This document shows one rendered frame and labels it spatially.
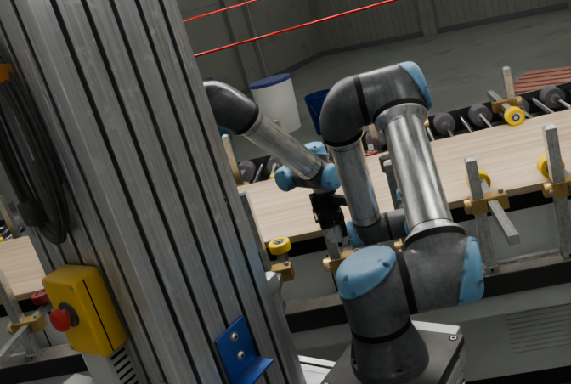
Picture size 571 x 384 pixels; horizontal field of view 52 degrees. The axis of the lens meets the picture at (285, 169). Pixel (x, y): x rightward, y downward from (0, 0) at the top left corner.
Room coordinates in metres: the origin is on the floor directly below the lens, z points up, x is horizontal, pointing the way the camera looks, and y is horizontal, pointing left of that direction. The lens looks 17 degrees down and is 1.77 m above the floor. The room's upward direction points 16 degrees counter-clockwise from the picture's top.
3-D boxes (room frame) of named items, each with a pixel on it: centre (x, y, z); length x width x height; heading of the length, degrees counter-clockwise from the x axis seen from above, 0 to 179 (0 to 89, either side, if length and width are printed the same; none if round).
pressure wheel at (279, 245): (2.02, 0.10, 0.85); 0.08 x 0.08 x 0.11
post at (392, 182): (1.81, -0.33, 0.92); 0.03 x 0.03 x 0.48; 79
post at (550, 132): (1.71, -0.82, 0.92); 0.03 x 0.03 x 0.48; 79
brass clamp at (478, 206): (1.76, -0.59, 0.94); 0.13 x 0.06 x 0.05; 79
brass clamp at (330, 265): (1.85, -0.10, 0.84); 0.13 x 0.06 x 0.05; 79
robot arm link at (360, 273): (0.99, -0.10, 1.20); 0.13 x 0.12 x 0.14; 81
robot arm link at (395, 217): (1.40, -0.27, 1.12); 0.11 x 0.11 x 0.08; 81
